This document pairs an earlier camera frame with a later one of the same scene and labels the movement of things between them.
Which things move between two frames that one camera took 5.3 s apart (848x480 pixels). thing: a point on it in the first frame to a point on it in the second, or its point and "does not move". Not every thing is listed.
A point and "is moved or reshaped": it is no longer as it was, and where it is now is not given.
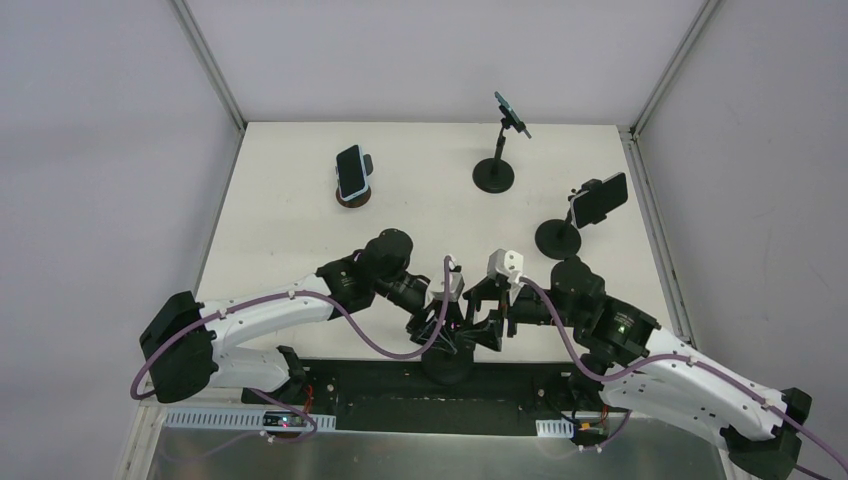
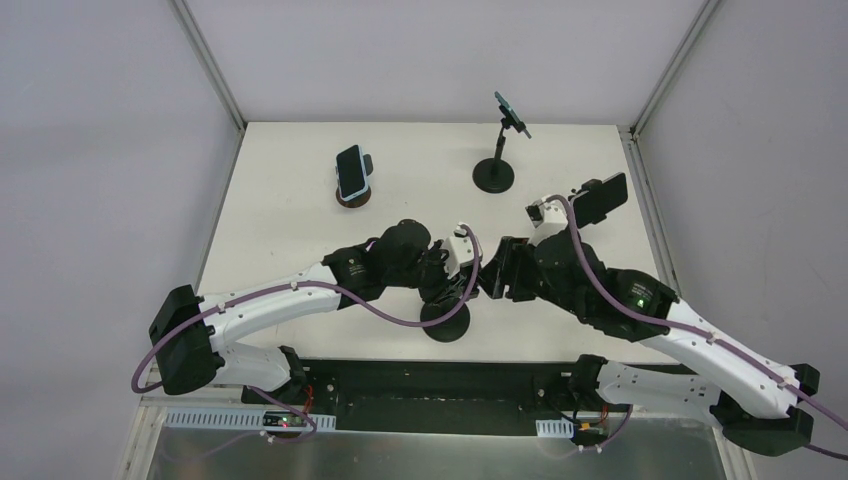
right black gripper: (490, 307) to (506, 266)
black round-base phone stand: (446, 365) is moved or reshaped
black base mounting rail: (407, 399) does not move
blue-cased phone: (351, 171) does not move
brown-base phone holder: (363, 198) does not move
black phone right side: (597, 202) does not move
